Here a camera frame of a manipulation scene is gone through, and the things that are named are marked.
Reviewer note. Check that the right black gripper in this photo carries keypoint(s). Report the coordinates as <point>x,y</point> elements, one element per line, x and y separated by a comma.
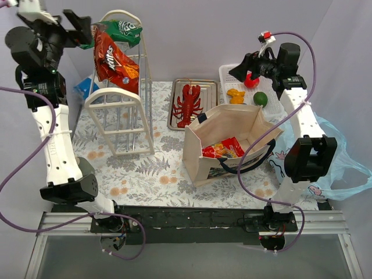
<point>251,65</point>

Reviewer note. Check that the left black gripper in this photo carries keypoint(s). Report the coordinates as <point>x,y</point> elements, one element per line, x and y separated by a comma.
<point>71,33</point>

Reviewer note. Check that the red tomato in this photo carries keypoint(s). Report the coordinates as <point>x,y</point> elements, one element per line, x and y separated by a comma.
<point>251,83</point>

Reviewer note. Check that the orange toy fried chicken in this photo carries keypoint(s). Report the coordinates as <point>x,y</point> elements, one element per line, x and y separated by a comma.
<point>236,96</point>

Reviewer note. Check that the green lime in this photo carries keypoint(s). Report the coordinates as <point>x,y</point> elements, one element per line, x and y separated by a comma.
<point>260,99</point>

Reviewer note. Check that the green snack bag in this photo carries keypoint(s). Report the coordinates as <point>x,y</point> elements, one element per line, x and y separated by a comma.
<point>120,31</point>

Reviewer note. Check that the orange Doritos chip bag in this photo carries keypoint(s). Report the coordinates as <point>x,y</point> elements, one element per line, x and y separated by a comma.
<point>113,65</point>

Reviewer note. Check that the red candy bag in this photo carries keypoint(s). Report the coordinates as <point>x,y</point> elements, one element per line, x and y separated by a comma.
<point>228,148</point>

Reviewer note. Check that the beige canvas tote bag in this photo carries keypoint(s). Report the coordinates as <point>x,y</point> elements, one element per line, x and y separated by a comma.
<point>246,123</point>

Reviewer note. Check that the cream shoe rack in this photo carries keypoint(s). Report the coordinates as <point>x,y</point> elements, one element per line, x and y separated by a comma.
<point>124,119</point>

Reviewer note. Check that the light blue plastic grocery bag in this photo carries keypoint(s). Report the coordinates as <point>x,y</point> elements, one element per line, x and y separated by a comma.
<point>342,162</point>

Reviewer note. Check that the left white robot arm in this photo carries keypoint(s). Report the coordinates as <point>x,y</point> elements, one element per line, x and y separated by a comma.
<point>46,98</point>

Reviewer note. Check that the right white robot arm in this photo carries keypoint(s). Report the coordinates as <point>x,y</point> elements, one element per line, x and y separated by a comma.
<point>311,155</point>

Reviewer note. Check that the metal baking tray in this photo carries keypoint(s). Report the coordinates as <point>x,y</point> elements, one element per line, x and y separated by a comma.
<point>209,97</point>

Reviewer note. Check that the white plastic basket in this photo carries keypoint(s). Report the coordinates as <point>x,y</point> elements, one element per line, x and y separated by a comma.
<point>273,108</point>

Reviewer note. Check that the blue white carton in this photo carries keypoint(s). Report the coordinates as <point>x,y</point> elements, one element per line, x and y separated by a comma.
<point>85,87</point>

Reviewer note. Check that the floral table mat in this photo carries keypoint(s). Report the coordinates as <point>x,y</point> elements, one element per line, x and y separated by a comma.
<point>159,179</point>

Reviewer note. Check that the green soap dispenser bottle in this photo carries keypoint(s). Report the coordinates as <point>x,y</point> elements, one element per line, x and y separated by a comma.
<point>85,166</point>

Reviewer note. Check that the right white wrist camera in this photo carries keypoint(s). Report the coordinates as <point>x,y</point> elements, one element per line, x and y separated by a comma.
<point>266,39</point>

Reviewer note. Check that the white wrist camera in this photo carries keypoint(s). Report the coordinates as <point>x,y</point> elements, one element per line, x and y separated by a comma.
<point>266,39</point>
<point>31,10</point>

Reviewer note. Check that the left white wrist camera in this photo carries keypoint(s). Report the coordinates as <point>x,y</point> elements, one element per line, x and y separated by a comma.
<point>31,10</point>

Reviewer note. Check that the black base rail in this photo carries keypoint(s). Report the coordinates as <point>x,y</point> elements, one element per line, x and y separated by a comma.
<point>170,225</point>

